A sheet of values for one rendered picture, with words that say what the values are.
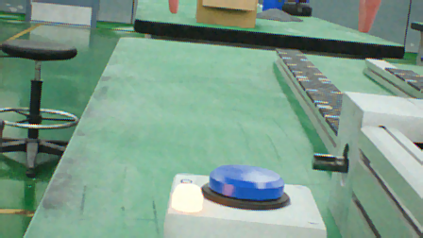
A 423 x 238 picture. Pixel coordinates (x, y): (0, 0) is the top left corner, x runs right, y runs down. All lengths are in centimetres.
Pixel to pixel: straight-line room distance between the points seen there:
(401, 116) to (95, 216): 22
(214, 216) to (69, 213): 20
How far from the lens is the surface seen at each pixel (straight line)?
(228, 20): 275
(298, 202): 43
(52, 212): 57
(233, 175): 42
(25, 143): 381
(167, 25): 261
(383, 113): 55
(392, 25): 1207
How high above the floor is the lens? 96
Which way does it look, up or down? 10 degrees down
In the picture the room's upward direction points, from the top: 6 degrees clockwise
